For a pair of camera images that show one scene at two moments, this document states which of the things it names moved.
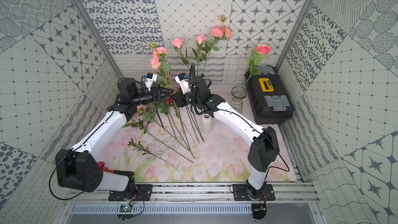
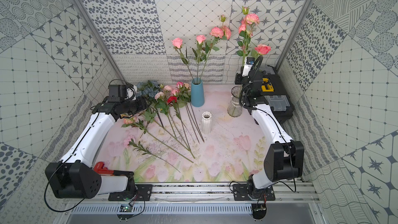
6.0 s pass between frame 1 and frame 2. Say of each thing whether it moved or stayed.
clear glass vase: stayed
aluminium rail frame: stayed
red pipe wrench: stayed
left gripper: moved
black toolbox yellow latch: stayed
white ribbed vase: stayed
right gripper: moved
